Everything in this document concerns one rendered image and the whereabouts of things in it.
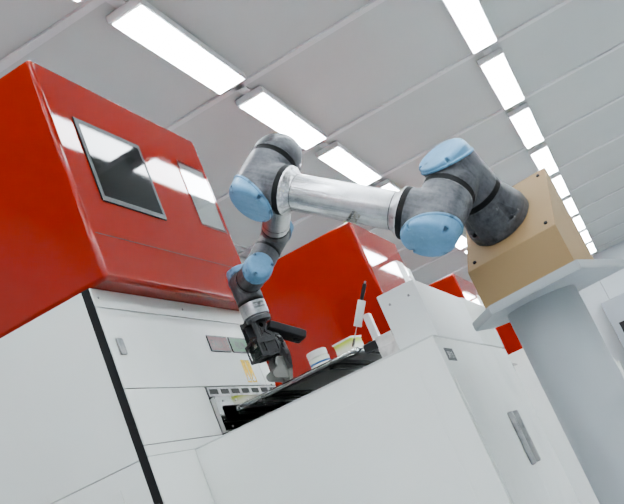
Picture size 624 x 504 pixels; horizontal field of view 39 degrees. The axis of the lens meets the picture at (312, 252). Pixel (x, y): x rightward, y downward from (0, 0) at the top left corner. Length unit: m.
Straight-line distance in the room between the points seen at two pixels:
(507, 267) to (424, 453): 0.43
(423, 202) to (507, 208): 0.22
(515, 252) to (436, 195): 0.22
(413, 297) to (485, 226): 0.22
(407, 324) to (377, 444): 0.27
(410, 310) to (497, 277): 0.21
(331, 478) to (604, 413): 0.59
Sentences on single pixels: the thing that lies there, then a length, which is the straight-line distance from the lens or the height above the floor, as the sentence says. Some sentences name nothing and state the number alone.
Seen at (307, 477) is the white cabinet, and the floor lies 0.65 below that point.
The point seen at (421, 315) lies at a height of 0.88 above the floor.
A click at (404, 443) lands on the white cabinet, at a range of 1.91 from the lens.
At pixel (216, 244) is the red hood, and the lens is 2.63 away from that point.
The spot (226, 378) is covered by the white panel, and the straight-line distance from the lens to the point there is 2.40.
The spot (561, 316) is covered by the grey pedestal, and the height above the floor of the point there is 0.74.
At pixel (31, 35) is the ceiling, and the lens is 3.83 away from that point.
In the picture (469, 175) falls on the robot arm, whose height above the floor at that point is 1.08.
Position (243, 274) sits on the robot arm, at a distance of 2.30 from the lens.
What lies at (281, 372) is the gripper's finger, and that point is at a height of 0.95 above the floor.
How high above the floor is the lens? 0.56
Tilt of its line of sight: 16 degrees up
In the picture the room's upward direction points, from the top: 23 degrees counter-clockwise
